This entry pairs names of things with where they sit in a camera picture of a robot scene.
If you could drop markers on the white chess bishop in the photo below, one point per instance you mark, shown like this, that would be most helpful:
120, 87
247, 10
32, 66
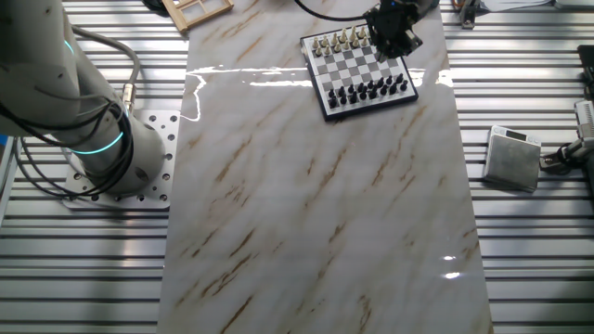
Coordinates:
333, 39
362, 32

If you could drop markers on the wooden window frame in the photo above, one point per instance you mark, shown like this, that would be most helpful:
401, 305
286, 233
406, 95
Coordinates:
176, 16

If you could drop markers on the black white chessboard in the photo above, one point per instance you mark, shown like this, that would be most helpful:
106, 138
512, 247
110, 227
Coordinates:
357, 74

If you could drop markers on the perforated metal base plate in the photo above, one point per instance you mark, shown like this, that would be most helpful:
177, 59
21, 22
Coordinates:
168, 127

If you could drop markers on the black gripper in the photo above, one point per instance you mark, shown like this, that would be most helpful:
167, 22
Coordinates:
392, 18

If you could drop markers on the small silver camera on mount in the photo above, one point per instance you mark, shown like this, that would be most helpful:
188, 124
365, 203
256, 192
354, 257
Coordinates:
585, 118

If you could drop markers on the white chess king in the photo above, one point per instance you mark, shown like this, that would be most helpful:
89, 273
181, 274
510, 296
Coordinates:
343, 35

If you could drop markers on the black chess bishop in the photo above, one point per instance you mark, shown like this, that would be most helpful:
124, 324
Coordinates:
353, 98
383, 90

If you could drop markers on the white chess knight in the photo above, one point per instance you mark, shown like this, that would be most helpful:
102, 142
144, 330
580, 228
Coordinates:
325, 41

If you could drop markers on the black bracket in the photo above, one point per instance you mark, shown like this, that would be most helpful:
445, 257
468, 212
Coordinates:
587, 69

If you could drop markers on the black chess rook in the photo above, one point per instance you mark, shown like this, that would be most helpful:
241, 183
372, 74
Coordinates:
332, 103
404, 85

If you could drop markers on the black chess knight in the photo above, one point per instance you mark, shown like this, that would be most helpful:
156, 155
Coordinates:
343, 99
393, 88

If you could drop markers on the black chess queen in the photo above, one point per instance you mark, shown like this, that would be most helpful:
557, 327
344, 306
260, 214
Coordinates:
372, 93

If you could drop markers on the white chess rook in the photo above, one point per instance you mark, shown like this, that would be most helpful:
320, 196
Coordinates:
315, 43

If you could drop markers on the black chess king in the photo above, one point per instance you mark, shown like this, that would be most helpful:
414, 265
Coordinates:
364, 95

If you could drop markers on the silver digital scale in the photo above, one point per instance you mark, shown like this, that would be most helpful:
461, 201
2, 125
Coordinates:
510, 162

